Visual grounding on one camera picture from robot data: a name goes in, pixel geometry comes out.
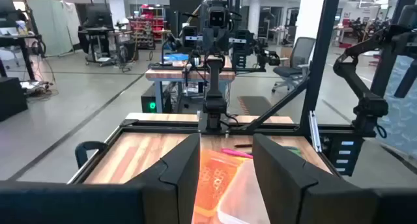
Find translucent white supply box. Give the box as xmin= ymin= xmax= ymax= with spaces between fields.
xmin=216 ymin=158 xmax=271 ymax=224

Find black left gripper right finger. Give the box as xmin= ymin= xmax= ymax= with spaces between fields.
xmin=252 ymin=133 xmax=417 ymax=224

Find pink highlighter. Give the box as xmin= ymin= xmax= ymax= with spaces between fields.
xmin=220 ymin=147 xmax=254 ymax=160

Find orange plastic box lid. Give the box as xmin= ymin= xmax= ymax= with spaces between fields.
xmin=191 ymin=148 xmax=250 ymax=224

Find black metal table frame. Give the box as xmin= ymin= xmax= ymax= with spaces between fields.
xmin=66 ymin=0 xmax=417 ymax=186

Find silver metal bracket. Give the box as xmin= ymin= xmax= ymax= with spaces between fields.
xmin=308 ymin=110 xmax=323 ymax=153

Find black desk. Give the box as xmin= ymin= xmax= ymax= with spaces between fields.
xmin=0 ymin=0 xmax=45 ymax=82

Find pale green curtain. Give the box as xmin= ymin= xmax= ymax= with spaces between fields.
xmin=26 ymin=0 xmax=81 ymax=58

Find red parts shelf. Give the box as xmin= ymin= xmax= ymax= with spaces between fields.
xmin=129 ymin=4 xmax=167 ymax=49

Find black cart with monitor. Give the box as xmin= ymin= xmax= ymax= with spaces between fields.
xmin=78 ymin=0 xmax=133 ymax=67

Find green scissors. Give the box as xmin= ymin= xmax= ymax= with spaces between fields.
xmin=282 ymin=145 xmax=304 ymax=158

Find black computer tower green light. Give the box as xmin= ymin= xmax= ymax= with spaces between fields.
xmin=140 ymin=83 xmax=165 ymax=114

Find black handle clamp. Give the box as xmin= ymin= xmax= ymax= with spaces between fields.
xmin=74 ymin=140 xmax=109 ymax=169

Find grey office chair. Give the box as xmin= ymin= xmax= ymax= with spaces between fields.
xmin=271 ymin=36 xmax=317 ymax=94

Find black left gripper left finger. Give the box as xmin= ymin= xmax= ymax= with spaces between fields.
xmin=0 ymin=132 xmax=201 ymax=224

